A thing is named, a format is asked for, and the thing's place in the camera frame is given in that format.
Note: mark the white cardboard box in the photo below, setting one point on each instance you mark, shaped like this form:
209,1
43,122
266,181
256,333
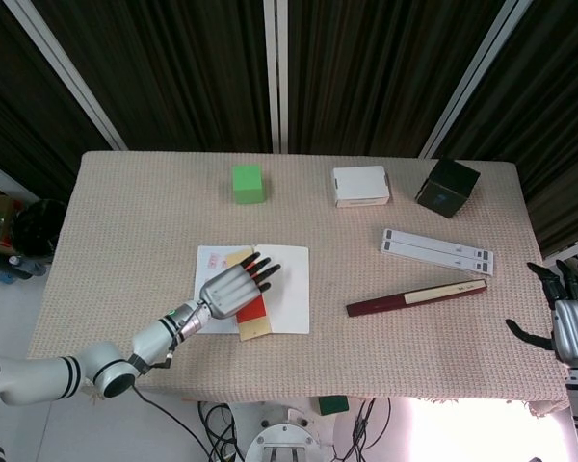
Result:
361,185

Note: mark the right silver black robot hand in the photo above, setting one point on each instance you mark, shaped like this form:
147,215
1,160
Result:
575,332

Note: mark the red and tan card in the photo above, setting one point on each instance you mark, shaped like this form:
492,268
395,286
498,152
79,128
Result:
255,322

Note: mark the small dark green block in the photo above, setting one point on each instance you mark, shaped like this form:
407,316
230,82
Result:
333,405

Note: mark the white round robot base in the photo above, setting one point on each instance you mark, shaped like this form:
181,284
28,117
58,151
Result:
281,438

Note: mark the white partition frame post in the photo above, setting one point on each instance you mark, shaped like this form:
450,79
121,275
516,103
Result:
67,72
477,82
275,72

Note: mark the plastic water bottle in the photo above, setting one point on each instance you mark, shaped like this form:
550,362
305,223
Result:
26,267

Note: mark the yellow white notebook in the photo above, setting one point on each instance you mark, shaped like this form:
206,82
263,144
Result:
289,298

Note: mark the black cube box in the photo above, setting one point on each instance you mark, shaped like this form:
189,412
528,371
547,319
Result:
448,187

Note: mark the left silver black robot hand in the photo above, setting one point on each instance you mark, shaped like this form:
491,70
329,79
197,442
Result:
231,291

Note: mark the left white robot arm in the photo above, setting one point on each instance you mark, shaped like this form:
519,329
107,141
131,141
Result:
38,380

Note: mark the beige waffle tablecloth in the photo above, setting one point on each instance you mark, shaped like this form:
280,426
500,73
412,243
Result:
390,356

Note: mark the green cube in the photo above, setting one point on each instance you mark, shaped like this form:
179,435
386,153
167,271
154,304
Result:
248,185

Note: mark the dark ribbed partition panel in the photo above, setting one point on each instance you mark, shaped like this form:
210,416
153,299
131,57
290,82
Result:
375,72
173,72
14,110
554,120

